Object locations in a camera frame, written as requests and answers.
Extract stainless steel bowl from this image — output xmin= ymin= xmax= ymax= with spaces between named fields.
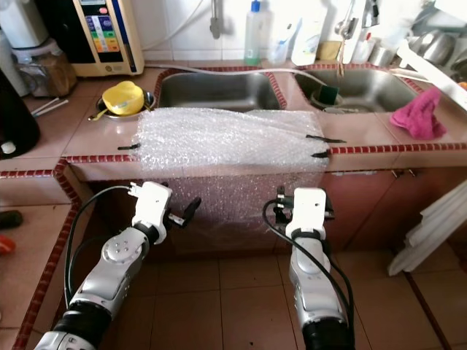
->
xmin=95 ymin=91 xmax=155 ymax=121

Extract yellow plastic bowl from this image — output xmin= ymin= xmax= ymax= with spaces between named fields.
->
xmin=101 ymin=82 xmax=145 ymax=117

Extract clear bubble wrap sheet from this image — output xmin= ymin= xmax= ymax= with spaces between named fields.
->
xmin=133 ymin=108 xmax=331 ymax=252

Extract brown cabinet front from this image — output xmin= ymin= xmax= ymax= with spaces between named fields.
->
xmin=69 ymin=169 xmax=467 ymax=256

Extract dark green sponge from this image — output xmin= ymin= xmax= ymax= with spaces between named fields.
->
xmin=314 ymin=84 xmax=340 ymax=105

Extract stainless steel sink basin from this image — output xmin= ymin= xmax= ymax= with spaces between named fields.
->
xmin=292 ymin=67 xmax=424 ymax=114
xmin=153 ymin=69 xmax=285 ymax=112

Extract white slatted panel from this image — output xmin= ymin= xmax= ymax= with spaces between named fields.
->
xmin=388 ymin=179 xmax=467 ymax=276

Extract clear plastic cup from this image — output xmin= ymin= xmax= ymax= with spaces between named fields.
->
xmin=266 ymin=33 xmax=294 ymax=65

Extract dark green cucumber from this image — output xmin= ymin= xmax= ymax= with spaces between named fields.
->
xmin=0 ymin=210 xmax=24 ymax=229

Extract yellow sponge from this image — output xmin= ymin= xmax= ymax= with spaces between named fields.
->
xmin=317 ymin=42 xmax=344 ymax=62

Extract orange plastic hanger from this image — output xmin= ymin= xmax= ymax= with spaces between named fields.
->
xmin=0 ymin=235 xmax=17 ymax=256

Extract pink cloth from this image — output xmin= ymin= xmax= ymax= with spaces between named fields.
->
xmin=389 ymin=87 xmax=446 ymax=141

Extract white carton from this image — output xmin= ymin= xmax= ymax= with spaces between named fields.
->
xmin=292 ymin=9 xmax=328 ymax=66

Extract white stick green tip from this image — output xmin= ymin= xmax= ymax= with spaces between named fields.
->
xmin=36 ymin=101 xmax=71 ymax=118
xmin=31 ymin=96 xmax=66 ymax=111

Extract clear soap bottle blue cap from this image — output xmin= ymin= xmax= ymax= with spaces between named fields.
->
xmin=244 ymin=0 xmax=271 ymax=66

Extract black kettle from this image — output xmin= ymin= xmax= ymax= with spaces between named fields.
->
xmin=0 ymin=69 xmax=41 ymax=160

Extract chrome sink faucet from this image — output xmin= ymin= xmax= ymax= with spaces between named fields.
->
xmin=336 ymin=0 xmax=384 ymax=41

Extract beige water ionizer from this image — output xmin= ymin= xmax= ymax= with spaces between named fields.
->
xmin=36 ymin=0 xmax=145 ymax=77

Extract clear jar brown powder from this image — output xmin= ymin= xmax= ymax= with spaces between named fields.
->
xmin=13 ymin=40 xmax=77 ymax=98

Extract white dish rack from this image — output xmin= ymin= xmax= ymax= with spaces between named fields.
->
xmin=396 ymin=40 xmax=467 ymax=99

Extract steel pot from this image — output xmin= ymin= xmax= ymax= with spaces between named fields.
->
xmin=409 ymin=29 xmax=457 ymax=66

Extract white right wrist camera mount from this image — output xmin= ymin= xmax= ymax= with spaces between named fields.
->
xmin=292 ymin=188 xmax=329 ymax=234

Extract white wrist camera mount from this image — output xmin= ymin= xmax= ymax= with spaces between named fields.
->
xmin=292 ymin=188 xmax=329 ymax=234
xmin=131 ymin=181 xmax=173 ymax=225

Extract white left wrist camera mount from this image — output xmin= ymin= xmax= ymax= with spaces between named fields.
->
xmin=131 ymin=181 xmax=173 ymax=225

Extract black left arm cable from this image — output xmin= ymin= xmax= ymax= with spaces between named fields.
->
xmin=64 ymin=185 xmax=134 ymax=314

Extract chrome wall tap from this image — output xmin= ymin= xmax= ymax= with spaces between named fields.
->
xmin=210 ymin=0 xmax=224 ymax=39

